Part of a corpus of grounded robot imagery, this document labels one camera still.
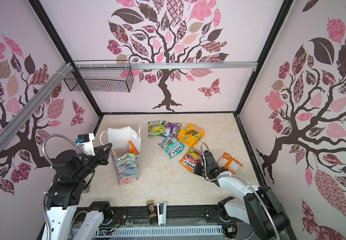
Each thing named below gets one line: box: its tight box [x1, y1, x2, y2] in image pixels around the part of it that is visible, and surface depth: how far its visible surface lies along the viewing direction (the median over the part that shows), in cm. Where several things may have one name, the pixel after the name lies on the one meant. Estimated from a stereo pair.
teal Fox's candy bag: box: [158, 133, 185, 159], surface depth 99 cm
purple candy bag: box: [161, 122, 182, 138], surface depth 109 cm
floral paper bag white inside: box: [100, 124, 143, 186], surface depth 81 cm
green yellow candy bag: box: [148, 120, 167, 138], surface depth 109 cm
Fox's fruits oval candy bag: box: [179, 147, 202, 174], surface depth 94 cm
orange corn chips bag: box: [128, 140, 139, 155], surface depth 87 cm
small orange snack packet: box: [217, 152, 243, 175], surface depth 92 cm
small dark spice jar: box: [146, 199, 158, 225], surface depth 74 cm
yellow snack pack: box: [177, 124, 205, 147], surface depth 102 cm
